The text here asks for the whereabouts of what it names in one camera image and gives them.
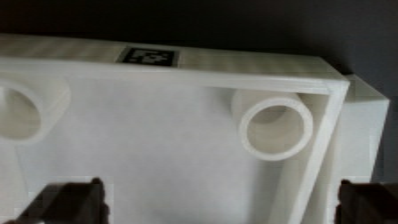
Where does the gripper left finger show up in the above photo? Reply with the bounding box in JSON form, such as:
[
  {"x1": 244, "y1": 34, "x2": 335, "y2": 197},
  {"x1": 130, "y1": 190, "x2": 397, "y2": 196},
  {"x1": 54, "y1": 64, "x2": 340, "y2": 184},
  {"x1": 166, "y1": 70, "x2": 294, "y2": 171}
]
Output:
[{"x1": 17, "y1": 178, "x2": 111, "y2": 224}]

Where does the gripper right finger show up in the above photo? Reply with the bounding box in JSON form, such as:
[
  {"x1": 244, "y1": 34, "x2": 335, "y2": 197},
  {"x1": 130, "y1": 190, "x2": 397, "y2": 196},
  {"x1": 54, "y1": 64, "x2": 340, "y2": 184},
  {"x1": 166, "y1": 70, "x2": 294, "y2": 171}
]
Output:
[{"x1": 335, "y1": 180, "x2": 398, "y2": 224}]

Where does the white square table top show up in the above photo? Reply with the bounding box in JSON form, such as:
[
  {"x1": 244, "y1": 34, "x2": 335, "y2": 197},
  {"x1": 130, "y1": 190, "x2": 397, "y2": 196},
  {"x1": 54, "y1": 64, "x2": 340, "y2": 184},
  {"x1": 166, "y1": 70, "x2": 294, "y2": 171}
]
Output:
[{"x1": 0, "y1": 34, "x2": 349, "y2": 224}]

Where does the white U-shaped obstacle fence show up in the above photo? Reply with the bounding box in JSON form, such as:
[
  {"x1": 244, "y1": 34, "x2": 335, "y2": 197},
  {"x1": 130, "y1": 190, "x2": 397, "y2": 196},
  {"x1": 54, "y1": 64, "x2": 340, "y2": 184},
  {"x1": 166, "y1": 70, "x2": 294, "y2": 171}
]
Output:
[{"x1": 303, "y1": 75, "x2": 390, "y2": 224}]

